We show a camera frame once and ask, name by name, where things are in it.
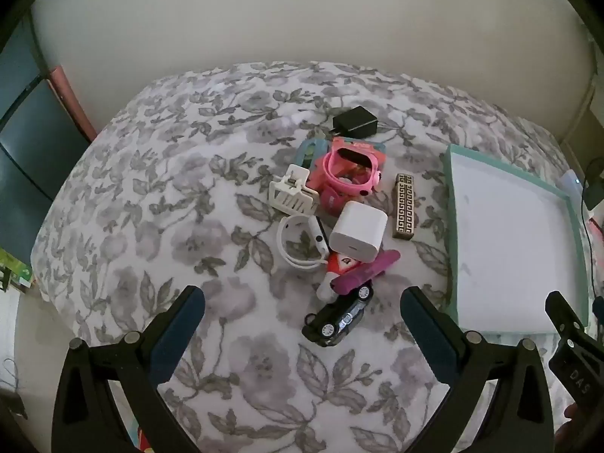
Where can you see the gold patterned lighter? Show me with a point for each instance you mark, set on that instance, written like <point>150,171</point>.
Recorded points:
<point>405,207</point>

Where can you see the grey floral blanket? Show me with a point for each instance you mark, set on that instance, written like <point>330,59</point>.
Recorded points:
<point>165,198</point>

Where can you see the white hair claw clip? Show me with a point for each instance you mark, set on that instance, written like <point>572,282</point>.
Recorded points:
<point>292,198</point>

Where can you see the dark cabinet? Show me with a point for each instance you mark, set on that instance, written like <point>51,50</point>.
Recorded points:
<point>28,151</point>

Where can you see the red and white tube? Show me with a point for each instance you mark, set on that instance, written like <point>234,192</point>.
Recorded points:
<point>337,264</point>

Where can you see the green printed box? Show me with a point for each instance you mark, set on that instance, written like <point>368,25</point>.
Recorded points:
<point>14,266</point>

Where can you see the black toy car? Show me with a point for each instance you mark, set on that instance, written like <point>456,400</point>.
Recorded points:
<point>337,318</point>

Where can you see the white smartwatch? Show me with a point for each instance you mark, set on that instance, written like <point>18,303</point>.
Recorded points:
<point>322,240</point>

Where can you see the pink translucent lighter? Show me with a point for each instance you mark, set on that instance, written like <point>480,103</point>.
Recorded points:
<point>363,273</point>

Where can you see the teal-edged white tray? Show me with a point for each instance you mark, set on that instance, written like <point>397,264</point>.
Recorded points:
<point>505,236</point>

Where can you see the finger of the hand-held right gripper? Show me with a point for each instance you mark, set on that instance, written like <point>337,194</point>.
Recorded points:
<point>578,368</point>

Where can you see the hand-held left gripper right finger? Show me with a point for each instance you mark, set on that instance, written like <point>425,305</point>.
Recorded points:
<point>432,339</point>

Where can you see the black charger adapter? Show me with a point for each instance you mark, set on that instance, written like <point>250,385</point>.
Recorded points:
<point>356,120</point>

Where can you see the white charger adapter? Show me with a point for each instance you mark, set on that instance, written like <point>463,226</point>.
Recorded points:
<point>356,231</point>

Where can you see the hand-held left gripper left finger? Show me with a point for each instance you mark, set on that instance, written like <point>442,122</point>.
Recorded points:
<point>177,339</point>

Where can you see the black power adapter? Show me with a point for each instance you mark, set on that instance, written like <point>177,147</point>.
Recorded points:
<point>595,193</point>

